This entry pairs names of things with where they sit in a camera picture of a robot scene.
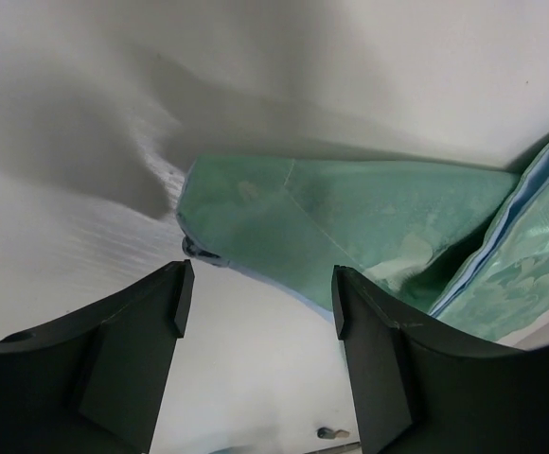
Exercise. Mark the light blue ceramic mug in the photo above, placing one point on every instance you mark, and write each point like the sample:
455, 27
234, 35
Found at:
238, 449

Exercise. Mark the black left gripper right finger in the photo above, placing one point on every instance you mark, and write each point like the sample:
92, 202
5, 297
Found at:
422, 386

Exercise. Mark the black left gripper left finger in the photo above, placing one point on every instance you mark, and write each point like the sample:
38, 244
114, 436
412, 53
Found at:
93, 380

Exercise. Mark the teal green cloth napkin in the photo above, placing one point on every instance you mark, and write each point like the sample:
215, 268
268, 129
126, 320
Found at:
467, 246

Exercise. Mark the gold knife dark handle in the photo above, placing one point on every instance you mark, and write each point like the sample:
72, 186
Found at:
326, 433

